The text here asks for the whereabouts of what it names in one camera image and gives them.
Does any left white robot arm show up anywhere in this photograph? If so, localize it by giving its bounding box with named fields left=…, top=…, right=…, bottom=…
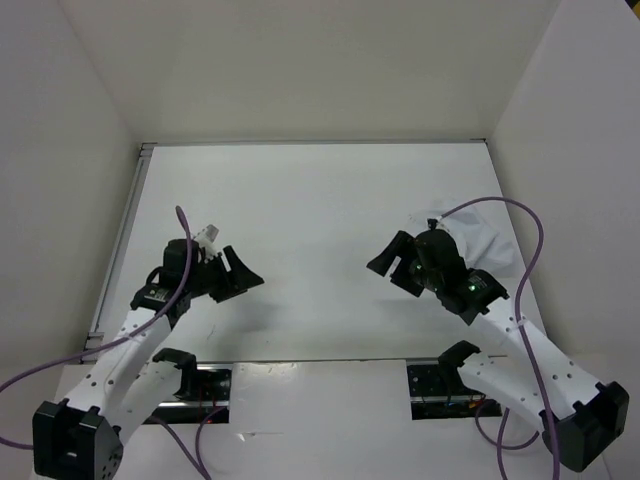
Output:
left=32, top=235, right=264, bottom=479

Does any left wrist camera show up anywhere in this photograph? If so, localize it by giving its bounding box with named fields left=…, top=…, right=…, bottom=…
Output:
left=194, top=224, right=219, bottom=260

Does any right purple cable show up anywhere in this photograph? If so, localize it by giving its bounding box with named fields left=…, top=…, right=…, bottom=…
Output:
left=439, top=197, right=564, bottom=480

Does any aluminium table frame rail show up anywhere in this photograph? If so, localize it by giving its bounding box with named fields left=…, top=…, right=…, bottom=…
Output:
left=83, top=142, right=156, bottom=353

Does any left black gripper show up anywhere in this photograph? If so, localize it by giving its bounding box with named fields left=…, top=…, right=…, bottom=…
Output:
left=185, top=244, right=264, bottom=302

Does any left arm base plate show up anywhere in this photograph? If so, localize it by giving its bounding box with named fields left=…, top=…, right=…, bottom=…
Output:
left=152, top=363, right=233, bottom=425

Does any white skirt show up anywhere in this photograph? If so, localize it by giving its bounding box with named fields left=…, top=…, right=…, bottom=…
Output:
left=406, top=199, right=516, bottom=278

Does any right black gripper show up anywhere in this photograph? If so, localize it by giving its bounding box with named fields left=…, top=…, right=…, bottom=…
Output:
left=366, top=229, right=442, bottom=296

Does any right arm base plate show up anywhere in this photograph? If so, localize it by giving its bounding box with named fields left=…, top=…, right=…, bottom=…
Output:
left=406, top=361, right=502, bottom=421

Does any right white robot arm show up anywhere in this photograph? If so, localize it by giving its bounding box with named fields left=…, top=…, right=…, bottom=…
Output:
left=367, top=229, right=629, bottom=472

